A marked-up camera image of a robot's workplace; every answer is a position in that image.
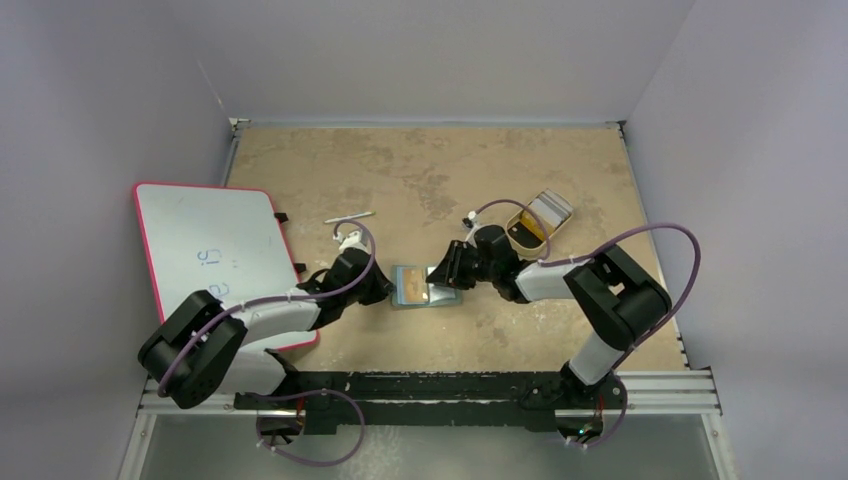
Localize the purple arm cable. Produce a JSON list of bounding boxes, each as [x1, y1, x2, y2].
[[466, 199, 702, 372], [156, 220, 378, 399]]

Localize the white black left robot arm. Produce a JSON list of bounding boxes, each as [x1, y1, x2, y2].
[[137, 247, 395, 409]]

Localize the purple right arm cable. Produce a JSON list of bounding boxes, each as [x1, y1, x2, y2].
[[466, 199, 702, 372]]

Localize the green leather card holder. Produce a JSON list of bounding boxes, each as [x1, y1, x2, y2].
[[391, 265, 462, 309]]

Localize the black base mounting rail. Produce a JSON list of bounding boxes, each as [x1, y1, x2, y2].
[[234, 362, 629, 440]]

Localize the stack of grey cards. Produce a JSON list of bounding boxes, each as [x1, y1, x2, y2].
[[529, 189, 574, 231]]

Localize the aluminium extrusion frame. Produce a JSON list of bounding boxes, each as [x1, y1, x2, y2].
[[119, 370, 721, 479]]

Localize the pink framed whiteboard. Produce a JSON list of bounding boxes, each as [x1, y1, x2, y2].
[[134, 183, 300, 320]]

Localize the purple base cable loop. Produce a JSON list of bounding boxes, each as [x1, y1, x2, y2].
[[255, 388, 368, 469]]

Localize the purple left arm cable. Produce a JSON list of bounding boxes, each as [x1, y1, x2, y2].
[[156, 220, 378, 399]]

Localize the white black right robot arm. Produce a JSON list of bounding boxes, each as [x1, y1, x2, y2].
[[426, 225, 672, 407]]

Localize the beige oval card tray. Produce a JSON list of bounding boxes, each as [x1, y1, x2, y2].
[[505, 202, 573, 258]]

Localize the white marker pen green cap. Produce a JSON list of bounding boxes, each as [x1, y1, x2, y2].
[[323, 211, 376, 225]]

